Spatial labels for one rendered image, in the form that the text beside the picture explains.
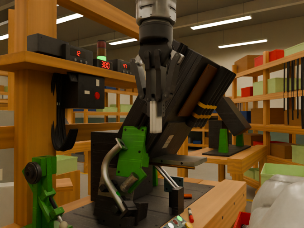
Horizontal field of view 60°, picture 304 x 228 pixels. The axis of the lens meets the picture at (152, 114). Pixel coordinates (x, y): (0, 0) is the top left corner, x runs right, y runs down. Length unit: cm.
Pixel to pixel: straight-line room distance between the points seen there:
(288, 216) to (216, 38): 1065
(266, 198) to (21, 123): 94
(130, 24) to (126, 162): 93
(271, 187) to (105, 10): 129
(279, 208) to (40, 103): 101
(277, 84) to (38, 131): 356
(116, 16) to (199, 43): 955
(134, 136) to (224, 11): 786
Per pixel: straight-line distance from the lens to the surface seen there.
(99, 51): 151
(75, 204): 142
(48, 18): 126
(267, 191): 49
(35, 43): 113
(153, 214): 119
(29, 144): 115
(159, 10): 58
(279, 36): 1033
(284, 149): 409
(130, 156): 109
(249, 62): 498
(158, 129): 58
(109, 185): 110
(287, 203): 30
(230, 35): 1072
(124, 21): 168
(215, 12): 886
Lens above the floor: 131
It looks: 1 degrees up
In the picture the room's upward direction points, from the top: straight up
